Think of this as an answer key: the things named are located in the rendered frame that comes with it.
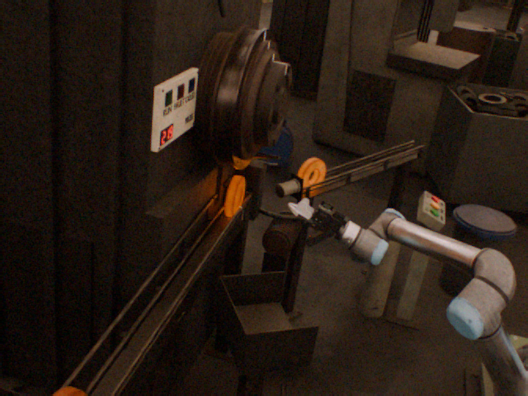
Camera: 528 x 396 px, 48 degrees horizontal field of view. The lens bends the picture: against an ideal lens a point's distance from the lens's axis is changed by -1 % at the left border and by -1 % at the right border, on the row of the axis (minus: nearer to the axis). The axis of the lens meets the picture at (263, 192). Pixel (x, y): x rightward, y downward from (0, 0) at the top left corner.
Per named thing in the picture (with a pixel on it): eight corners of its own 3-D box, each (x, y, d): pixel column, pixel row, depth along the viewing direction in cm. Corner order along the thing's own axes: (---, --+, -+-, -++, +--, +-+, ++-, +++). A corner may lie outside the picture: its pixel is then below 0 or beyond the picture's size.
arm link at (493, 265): (525, 253, 167) (383, 201, 227) (497, 285, 165) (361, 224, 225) (540, 280, 172) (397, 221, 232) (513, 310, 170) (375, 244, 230)
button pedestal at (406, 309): (384, 324, 282) (416, 210, 256) (389, 297, 304) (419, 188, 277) (418, 333, 279) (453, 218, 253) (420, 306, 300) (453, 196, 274)
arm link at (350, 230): (349, 241, 217) (345, 253, 208) (337, 234, 217) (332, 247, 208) (361, 222, 212) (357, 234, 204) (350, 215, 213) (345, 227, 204)
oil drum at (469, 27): (419, 105, 649) (441, 23, 611) (422, 93, 701) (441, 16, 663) (475, 117, 637) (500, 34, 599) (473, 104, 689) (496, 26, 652)
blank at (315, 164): (301, 198, 257) (306, 200, 254) (291, 174, 245) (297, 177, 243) (324, 173, 261) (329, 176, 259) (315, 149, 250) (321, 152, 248)
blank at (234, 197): (225, 186, 207) (235, 188, 206) (239, 167, 220) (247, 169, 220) (222, 224, 215) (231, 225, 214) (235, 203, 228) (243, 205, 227)
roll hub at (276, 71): (249, 155, 191) (260, 70, 179) (272, 130, 215) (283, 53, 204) (265, 159, 190) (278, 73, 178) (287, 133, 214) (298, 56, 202)
